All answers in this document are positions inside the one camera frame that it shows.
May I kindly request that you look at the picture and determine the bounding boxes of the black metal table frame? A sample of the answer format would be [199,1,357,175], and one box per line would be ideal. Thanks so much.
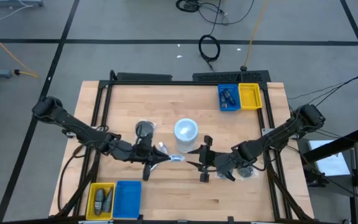
[54,70,315,224]

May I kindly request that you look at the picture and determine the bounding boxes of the blue plastic basket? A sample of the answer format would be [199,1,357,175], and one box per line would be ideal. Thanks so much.
[112,180,143,219]
[218,83,242,112]

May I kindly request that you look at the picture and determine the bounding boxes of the yellow floor cable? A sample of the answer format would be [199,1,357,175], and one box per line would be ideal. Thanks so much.
[0,24,40,79]

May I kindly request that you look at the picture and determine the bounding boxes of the white floor cable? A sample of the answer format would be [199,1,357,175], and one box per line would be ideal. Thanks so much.
[0,4,35,41]

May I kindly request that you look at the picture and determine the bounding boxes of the coiled black floor cable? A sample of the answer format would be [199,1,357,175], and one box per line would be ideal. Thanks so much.
[198,33,222,72]

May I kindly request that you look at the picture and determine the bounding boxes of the white glossy board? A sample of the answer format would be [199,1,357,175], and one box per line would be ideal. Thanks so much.
[308,139,352,177]

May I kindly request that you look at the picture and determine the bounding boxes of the black cable coil with tail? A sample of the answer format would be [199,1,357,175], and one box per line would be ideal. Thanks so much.
[175,0,255,26]

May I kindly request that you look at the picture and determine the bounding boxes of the black desk bar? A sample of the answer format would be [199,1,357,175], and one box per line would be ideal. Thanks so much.
[303,127,358,162]

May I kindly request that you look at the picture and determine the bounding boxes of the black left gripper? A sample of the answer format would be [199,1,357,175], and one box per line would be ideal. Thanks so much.
[131,136,171,182]

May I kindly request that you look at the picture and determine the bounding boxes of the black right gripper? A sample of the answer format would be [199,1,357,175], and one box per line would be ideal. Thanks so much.
[186,136,219,183]

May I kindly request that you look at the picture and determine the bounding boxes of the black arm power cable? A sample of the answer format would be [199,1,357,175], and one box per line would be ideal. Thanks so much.
[57,144,85,213]

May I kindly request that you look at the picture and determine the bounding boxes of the yellow plastic basket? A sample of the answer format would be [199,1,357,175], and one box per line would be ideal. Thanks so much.
[85,182,116,221]
[238,83,263,111]

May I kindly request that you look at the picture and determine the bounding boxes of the yellow hanging cable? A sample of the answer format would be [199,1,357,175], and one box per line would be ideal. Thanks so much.
[240,0,269,72]

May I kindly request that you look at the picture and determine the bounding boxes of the black flat box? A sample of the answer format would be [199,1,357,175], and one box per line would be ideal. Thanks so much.
[116,72,173,82]

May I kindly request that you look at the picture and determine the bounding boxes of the black perforated box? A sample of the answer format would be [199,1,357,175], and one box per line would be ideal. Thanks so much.
[193,70,272,83]

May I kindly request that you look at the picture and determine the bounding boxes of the grey squeeze tube with label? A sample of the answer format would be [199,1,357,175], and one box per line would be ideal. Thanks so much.
[94,189,106,216]

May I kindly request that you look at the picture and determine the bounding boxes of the white plastic cup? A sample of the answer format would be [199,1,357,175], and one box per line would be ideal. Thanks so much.
[173,118,200,154]

